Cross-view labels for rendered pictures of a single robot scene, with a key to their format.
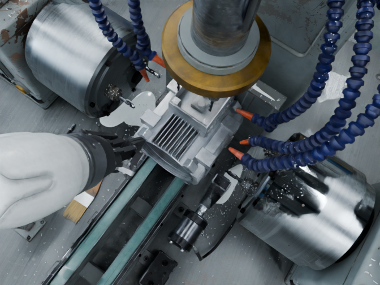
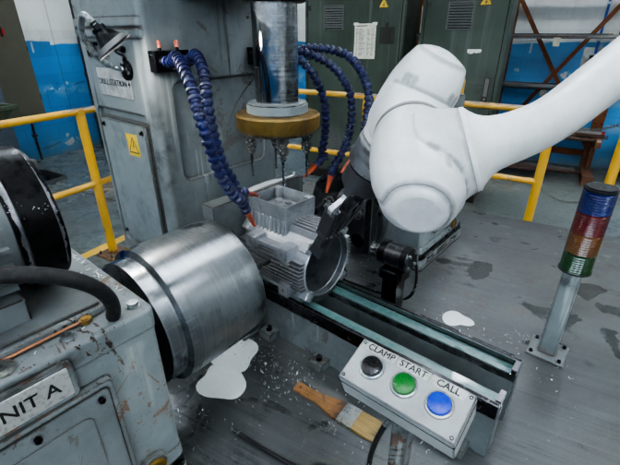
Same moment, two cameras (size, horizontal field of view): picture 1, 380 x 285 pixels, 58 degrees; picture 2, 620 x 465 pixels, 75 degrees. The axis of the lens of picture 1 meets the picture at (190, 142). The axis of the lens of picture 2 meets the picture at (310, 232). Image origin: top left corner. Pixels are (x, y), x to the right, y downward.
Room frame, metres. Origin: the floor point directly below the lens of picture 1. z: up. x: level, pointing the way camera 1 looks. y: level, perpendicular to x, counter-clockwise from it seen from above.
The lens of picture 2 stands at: (0.04, 0.83, 1.49)
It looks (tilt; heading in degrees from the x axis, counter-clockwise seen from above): 26 degrees down; 285
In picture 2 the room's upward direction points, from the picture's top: straight up
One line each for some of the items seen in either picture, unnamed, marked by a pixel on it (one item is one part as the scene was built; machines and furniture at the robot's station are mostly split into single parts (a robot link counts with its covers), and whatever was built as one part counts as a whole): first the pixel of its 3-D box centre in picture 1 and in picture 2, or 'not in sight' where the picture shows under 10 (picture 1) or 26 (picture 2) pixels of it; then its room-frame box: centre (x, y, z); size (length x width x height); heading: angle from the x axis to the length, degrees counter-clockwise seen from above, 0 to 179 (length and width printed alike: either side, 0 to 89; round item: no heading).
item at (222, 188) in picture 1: (211, 195); (373, 205); (0.13, -0.06, 1.12); 0.04 x 0.03 x 0.26; 155
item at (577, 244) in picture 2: not in sight; (583, 241); (-0.31, -0.04, 1.10); 0.06 x 0.06 x 0.04
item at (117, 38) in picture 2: not in sight; (113, 50); (0.61, 0.12, 1.46); 0.18 x 0.11 x 0.13; 155
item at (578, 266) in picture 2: not in sight; (577, 260); (-0.31, -0.04, 1.05); 0.06 x 0.06 x 0.04
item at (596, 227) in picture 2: not in sight; (590, 221); (-0.31, -0.04, 1.14); 0.06 x 0.06 x 0.04
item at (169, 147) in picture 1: (189, 129); (294, 249); (0.30, 0.01, 1.01); 0.20 x 0.19 x 0.19; 155
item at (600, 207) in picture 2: not in sight; (597, 201); (-0.31, -0.04, 1.19); 0.06 x 0.06 x 0.04
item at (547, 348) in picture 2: not in sight; (571, 277); (-0.31, -0.04, 1.01); 0.08 x 0.08 x 0.42; 65
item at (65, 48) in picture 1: (76, 47); (161, 309); (0.45, 0.33, 1.04); 0.37 x 0.25 x 0.25; 65
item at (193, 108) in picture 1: (202, 101); (281, 209); (0.34, -0.01, 1.11); 0.12 x 0.11 x 0.07; 155
